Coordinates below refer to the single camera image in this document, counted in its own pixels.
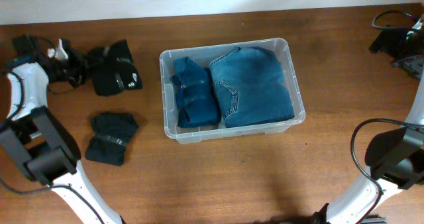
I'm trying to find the dark green taped cloth bundle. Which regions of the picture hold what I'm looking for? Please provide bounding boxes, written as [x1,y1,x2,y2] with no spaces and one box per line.
[85,112,138,166]

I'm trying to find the dark blue jeans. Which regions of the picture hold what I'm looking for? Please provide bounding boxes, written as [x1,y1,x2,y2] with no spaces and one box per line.
[209,47,295,128]

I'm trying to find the clear plastic storage bin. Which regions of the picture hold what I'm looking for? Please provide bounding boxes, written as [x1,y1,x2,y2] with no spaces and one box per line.
[159,38,306,144]

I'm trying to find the blue taped cloth bundle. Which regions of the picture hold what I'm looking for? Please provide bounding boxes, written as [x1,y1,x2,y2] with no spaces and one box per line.
[170,57,221,129]

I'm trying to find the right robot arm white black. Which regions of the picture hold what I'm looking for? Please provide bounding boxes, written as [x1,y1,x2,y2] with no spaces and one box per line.
[311,24,423,223]

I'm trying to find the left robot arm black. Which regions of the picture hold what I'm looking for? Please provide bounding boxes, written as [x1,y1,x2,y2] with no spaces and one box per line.
[1,34,124,224]

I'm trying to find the black shirt with logo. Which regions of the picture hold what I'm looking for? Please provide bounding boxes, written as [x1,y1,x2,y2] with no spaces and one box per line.
[87,39,142,97]

